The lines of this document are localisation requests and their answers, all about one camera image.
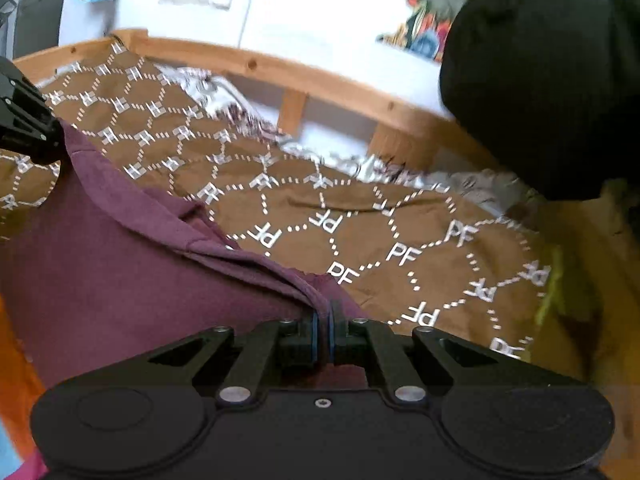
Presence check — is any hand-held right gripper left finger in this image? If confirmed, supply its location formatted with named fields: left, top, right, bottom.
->
left=127, top=309, right=325, bottom=407

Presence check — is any yellow-green cloth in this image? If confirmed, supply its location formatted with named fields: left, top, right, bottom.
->
left=534, top=244, right=568, bottom=332

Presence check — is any wooden bed frame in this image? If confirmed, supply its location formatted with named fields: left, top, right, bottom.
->
left=11, top=27, right=640, bottom=261

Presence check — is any brown patterned blanket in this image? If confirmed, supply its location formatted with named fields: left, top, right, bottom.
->
left=0, top=40, right=603, bottom=480

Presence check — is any colourful landscape poster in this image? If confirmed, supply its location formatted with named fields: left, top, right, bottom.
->
left=376, top=0, right=522, bottom=64

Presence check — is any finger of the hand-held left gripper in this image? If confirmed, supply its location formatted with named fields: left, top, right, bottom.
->
left=0, top=57, right=67, bottom=166

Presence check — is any white wall conduit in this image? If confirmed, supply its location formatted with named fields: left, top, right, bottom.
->
left=237, top=0, right=267, bottom=47

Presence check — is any dark door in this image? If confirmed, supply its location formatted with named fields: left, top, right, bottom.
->
left=11, top=0, right=69, bottom=59

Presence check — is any black puffer jacket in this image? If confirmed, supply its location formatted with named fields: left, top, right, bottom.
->
left=438, top=0, right=640, bottom=202

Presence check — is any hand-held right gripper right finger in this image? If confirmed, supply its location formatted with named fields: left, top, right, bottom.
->
left=327, top=301, right=556, bottom=407

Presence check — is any maroon long-sleeve shirt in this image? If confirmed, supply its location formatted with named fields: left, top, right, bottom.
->
left=0, top=119, right=373, bottom=480

